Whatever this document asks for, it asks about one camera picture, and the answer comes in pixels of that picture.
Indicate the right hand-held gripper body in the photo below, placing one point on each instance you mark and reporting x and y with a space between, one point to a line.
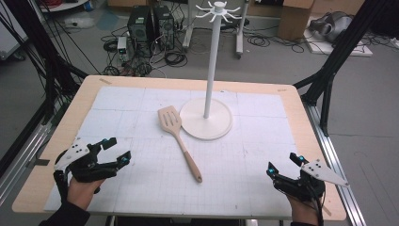
306 185

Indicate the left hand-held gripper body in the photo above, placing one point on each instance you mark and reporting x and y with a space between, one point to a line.
82 166

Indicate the wooden slotted spatula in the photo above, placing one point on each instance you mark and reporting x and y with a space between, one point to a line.
180 141

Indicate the white hook rack stand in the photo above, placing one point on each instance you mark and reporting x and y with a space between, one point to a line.
208 121

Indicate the person's left hand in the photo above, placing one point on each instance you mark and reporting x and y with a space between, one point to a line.
82 192

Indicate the person's right hand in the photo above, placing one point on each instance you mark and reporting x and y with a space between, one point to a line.
303 212

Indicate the black tape piece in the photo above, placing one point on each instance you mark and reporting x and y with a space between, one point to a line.
40 162

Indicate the white grid mat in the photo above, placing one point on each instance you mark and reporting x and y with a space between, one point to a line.
219 175

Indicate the small white power unit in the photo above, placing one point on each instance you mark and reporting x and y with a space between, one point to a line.
122 47

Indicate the white floor board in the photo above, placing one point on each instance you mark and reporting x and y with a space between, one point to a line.
342 47

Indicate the large black computer tower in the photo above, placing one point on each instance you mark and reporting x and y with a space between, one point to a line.
139 25

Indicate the slim black computer tower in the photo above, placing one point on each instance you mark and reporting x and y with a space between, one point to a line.
163 26

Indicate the grey rounded machine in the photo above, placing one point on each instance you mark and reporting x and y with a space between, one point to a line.
332 26

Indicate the white metal stand leg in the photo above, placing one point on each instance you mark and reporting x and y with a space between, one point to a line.
240 34
188 28

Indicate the brown cardboard box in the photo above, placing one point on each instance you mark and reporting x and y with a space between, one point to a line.
295 19

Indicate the white cabinet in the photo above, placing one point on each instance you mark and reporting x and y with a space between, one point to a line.
11 34

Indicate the aluminium rail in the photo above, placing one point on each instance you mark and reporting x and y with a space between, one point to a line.
22 160
340 175

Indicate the black metal frame stand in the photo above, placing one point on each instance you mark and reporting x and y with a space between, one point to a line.
50 62
332 59

